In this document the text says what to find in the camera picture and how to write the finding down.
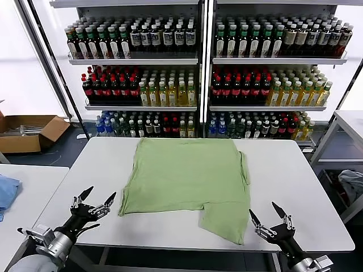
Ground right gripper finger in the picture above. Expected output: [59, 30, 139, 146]
[249, 209, 277, 240]
[271, 201, 293, 230]

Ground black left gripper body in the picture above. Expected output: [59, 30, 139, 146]
[55, 203, 100, 239]

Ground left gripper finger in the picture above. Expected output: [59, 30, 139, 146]
[87, 192, 117, 218]
[72, 186, 94, 210]

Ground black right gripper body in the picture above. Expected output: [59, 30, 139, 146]
[269, 223, 301, 266]

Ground green polo shirt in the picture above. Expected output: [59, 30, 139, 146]
[117, 137, 252, 246]

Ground white plain side table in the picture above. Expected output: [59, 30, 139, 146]
[0, 163, 70, 272]

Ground black storage bin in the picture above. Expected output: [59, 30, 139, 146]
[319, 168, 363, 218]

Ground dark red item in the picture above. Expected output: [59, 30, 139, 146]
[332, 177, 347, 201]

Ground blue cloth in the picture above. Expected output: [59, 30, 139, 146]
[0, 174, 23, 223]

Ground grey crumpled cloth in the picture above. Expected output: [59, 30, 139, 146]
[337, 169, 363, 210]

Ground brown cardboard box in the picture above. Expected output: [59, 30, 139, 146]
[0, 112, 71, 154]

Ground grey metal bars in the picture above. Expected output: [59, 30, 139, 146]
[12, 124, 45, 134]

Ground white framed side table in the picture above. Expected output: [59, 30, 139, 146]
[309, 109, 363, 224]

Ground white bottle shelf unit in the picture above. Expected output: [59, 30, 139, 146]
[49, 0, 205, 139]
[208, 0, 349, 148]

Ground green cap dark tea bottle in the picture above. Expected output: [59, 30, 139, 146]
[216, 24, 227, 57]
[96, 26, 110, 60]
[108, 25, 121, 60]
[260, 24, 273, 57]
[119, 25, 132, 60]
[86, 27, 99, 60]
[75, 27, 88, 60]
[238, 24, 250, 57]
[226, 24, 238, 57]
[66, 25, 78, 60]
[249, 24, 261, 57]
[271, 24, 285, 57]

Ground blue label dark tea bottle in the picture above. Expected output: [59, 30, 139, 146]
[306, 24, 320, 56]
[185, 24, 197, 53]
[174, 24, 185, 53]
[162, 24, 174, 53]
[150, 24, 162, 53]
[130, 24, 142, 53]
[328, 24, 343, 56]
[318, 24, 332, 56]
[140, 24, 152, 53]

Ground beige label dark tea bottle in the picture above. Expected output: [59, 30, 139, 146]
[283, 24, 297, 56]
[294, 24, 309, 56]

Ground white cap reddish tea bottle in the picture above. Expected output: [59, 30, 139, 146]
[339, 25, 354, 56]

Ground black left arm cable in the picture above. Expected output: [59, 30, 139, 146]
[75, 223, 100, 236]

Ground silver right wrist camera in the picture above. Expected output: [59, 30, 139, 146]
[311, 254, 334, 270]

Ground slanted dark frame post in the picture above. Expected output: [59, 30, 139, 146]
[16, 0, 87, 139]

